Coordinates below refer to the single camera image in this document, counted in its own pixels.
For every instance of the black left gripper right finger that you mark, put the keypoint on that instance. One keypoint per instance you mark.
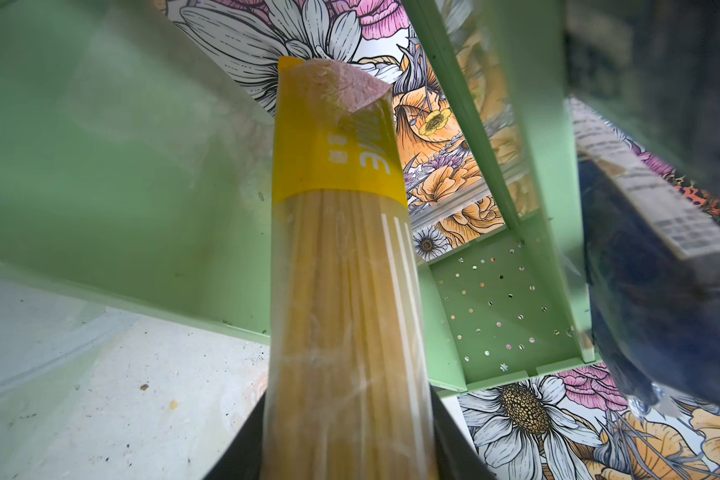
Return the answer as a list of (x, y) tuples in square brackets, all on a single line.
[(455, 459)]

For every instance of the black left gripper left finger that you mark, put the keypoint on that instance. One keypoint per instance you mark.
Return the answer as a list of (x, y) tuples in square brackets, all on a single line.
[(242, 460)]

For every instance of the yellow spaghetti bag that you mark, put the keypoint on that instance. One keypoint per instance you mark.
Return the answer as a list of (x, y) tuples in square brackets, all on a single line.
[(348, 393)]

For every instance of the blue Barilla spaghetti box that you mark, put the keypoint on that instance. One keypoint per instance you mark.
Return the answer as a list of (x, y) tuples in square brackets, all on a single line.
[(653, 68)]

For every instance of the green two-tier shelf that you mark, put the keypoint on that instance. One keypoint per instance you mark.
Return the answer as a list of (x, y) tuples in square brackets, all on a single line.
[(134, 171)]

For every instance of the clear plastic lid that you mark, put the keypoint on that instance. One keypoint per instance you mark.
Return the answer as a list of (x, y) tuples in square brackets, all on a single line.
[(48, 344)]

